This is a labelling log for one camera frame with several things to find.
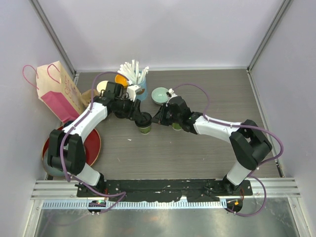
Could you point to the blue straw holder cup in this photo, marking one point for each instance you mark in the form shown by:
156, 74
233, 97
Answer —
143, 92

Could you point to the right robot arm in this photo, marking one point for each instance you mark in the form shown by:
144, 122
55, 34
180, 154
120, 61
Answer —
248, 141

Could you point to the light green ceramic bowl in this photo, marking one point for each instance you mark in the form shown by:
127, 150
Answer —
159, 95

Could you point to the stack of black lids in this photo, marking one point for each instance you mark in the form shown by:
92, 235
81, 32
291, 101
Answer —
120, 115

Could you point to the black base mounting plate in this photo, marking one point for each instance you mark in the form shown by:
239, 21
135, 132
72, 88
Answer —
195, 190

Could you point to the aluminium frame rail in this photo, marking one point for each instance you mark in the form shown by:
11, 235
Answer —
275, 188

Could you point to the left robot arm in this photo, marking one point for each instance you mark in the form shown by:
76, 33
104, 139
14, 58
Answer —
66, 150

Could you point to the grey blue plate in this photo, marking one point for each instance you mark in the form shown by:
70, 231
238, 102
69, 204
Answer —
52, 171

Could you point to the stack of paper cups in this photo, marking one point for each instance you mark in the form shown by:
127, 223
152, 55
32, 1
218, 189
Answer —
101, 86

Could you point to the green paper cup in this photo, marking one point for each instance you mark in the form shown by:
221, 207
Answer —
145, 129
176, 126

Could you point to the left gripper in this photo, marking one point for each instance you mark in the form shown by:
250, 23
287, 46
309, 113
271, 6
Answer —
134, 111

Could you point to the orange bowl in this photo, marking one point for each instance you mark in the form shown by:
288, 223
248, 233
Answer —
121, 80

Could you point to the cardboard cup carrier tray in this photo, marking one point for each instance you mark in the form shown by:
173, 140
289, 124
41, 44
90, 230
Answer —
86, 97

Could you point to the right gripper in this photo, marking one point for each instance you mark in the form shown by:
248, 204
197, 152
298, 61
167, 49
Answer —
160, 117

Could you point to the pink paper gift bag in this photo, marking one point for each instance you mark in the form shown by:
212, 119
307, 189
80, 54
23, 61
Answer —
57, 90

